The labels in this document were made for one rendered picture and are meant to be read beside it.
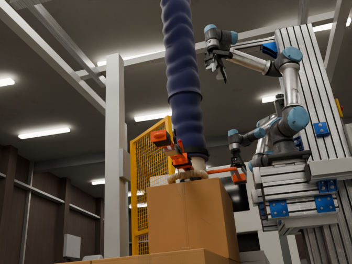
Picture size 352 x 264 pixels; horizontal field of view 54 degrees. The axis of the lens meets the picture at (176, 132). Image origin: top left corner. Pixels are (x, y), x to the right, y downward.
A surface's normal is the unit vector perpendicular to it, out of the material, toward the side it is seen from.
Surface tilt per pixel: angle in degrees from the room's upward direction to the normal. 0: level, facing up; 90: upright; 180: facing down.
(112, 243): 90
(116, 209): 90
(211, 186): 90
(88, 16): 180
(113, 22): 180
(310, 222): 90
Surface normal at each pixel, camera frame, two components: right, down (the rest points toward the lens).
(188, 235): -0.25, -0.38
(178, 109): -0.54, -0.50
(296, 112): 0.24, -0.29
